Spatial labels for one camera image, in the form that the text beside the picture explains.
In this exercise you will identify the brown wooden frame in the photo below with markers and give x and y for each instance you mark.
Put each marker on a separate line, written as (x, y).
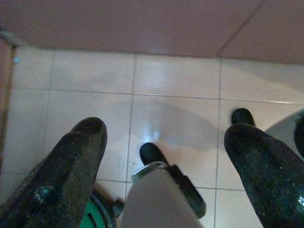
(6, 95)

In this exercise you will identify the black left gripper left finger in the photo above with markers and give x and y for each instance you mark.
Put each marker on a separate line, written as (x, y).
(59, 180)

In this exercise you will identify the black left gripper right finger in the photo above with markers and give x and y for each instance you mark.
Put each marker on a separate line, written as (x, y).
(270, 178)

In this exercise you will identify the green round black-rimmed object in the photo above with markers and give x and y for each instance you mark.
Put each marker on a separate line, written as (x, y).
(95, 213)

